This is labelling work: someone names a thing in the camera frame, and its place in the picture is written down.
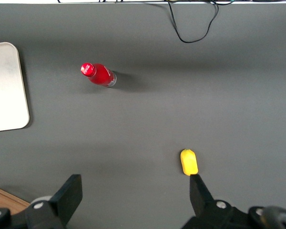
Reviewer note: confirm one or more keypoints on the wooden drawer cabinet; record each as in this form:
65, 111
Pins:
4, 196

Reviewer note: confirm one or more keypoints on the beige plastic tray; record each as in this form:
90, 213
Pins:
4, 90

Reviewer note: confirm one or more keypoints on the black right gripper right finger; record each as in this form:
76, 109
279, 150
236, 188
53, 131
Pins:
200, 198

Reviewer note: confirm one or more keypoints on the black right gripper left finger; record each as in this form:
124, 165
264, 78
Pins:
69, 195

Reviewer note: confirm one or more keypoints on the red cola bottle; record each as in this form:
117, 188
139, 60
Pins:
100, 75

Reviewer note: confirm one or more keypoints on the yellow lemon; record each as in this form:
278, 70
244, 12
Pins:
189, 162

